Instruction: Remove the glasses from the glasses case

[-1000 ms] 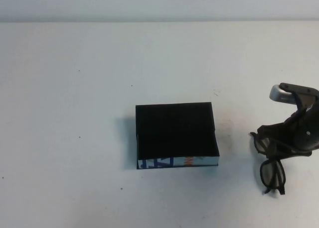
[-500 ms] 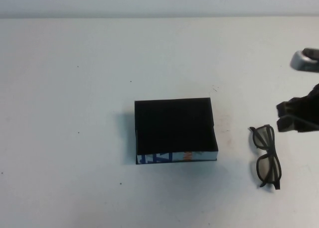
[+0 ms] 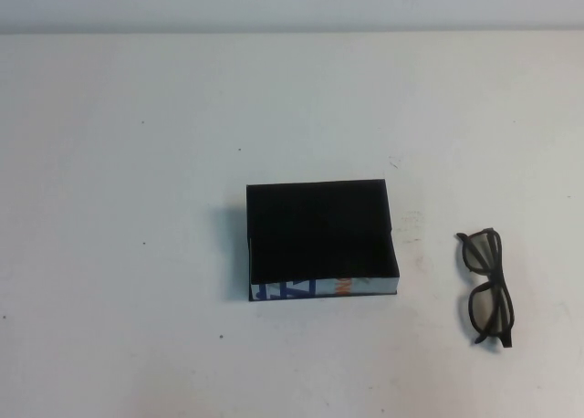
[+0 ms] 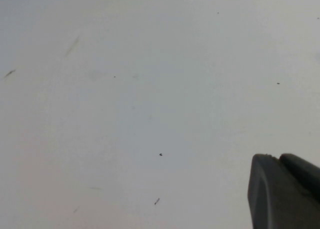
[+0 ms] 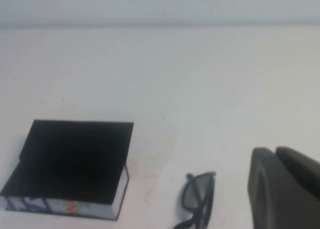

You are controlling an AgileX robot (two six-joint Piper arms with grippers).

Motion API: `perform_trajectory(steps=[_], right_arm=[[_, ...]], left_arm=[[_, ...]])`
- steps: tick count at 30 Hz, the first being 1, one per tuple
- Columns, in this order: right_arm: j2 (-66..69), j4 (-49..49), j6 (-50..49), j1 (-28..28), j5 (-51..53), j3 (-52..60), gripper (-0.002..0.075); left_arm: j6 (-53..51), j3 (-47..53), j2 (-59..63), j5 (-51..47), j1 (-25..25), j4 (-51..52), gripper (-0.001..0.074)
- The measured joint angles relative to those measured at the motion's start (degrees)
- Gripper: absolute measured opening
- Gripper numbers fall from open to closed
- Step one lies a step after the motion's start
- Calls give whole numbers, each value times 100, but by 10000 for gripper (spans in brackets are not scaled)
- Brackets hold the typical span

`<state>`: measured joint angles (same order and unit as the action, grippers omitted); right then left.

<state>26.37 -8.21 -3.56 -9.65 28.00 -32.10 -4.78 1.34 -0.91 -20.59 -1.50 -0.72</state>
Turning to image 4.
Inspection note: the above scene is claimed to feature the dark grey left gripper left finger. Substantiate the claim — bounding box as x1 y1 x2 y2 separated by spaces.
247 153 320 229

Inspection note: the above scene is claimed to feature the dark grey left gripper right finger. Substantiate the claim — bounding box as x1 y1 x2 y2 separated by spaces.
278 153 320 204

